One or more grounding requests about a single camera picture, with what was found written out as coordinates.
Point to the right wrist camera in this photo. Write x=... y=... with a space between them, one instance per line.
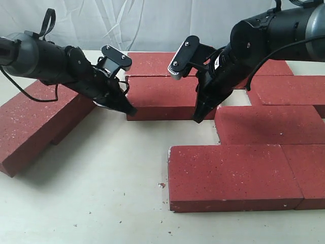
x=191 y=54

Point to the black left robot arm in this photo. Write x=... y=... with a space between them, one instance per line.
x=25 y=55

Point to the red brick front left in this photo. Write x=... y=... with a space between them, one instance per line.
x=220 y=178

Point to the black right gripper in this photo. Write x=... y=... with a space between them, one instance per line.
x=212 y=89

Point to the red brick back right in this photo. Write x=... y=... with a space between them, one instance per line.
x=274 y=68

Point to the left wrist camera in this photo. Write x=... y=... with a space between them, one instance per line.
x=113 y=60

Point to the red brick front right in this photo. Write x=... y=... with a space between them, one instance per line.
x=307 y=164

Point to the red placed brick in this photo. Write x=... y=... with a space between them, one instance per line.
x=162 y=98

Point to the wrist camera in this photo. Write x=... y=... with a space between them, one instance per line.
x=191 y=54
x=113 y=60

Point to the red loose brick bottom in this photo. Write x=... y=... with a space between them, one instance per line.
x=77 y=117

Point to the red brick second row right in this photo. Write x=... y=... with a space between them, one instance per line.
x=287 y=90

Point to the red brick back left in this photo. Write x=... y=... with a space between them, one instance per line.
x=145 y=64

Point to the red brick third row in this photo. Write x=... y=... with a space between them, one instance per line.
x=287 y=124

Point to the white backdrop sheet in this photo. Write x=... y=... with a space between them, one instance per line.
x=131 y=25

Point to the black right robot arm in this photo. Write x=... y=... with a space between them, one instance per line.
x=293 y=34

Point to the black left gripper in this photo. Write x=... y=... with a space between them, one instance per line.
x=96 y=85

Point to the red brick top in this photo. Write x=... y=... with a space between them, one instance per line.
x=27 y=127

